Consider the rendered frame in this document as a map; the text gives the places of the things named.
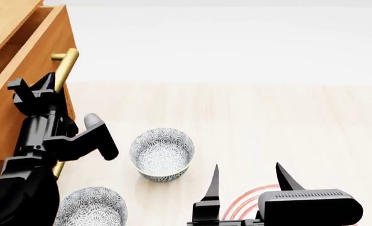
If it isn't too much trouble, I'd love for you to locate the white plate with red rings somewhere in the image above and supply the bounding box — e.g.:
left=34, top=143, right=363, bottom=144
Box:
left=221, top=183, right=283, bottom=222

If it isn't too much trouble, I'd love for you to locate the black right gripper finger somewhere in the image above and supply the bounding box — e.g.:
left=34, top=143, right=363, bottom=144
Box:
left=275, top=162, right=307, bottom=192
left=192, top=163, right=221, bottom=222

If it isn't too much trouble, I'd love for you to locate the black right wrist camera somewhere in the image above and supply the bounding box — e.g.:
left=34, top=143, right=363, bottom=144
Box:
left=257, top=188, right=364, bottom=226

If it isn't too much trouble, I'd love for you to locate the long gold drawer handle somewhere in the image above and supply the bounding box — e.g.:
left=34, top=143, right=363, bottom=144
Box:
left=50, top=47, right=80, bottom=94

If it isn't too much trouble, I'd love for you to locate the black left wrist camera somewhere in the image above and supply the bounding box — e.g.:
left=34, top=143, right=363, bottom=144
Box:
left=43, top=112, right=120, bottom=163

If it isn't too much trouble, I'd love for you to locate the wooden drawer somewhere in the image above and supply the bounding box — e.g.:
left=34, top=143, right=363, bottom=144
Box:
left=0, top=4, right=79, bottom=132

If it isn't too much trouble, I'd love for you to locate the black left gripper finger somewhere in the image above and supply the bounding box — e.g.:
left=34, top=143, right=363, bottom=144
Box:
left=7, top=78, right=36, bottom=107
left=31, top=72, right=63, bottom=105

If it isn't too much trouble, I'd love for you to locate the patterned grey ceramic bowl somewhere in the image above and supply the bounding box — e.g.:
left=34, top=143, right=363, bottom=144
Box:
left=53, top=186, right=129, bottom=226
left=129, top=127, right=196, bottom=183

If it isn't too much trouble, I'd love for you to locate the short gold drawer handle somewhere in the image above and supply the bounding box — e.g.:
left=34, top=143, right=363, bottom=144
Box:
left=52, top=160, right=66, bottom=183

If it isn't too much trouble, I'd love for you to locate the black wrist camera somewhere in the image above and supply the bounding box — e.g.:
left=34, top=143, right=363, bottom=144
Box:
left=257, top=188, right=364, bottom=226
left=43, top=112, right=120, bottom=163

